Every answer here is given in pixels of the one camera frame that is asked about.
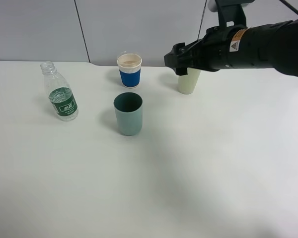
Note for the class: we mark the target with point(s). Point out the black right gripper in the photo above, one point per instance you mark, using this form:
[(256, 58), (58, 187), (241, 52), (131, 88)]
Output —
[(209, 53)]

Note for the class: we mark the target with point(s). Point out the teal plastic cup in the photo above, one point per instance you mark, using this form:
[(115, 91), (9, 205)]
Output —
[(129, 113)]

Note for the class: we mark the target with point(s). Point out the clear bottle green label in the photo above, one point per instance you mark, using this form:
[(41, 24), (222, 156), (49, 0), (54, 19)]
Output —
[(59, 92)]

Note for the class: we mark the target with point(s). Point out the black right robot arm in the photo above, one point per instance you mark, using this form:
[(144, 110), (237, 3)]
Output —
[(238, 47)]

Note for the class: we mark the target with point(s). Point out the pale green plastic cup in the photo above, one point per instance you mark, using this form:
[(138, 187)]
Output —
[(187, 83)]

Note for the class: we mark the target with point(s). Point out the blue sleeved paper cup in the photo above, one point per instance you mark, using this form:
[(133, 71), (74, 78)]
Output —
[(129, 65)]

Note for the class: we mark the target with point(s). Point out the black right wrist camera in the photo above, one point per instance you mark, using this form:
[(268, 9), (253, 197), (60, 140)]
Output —
[(229, 11)]

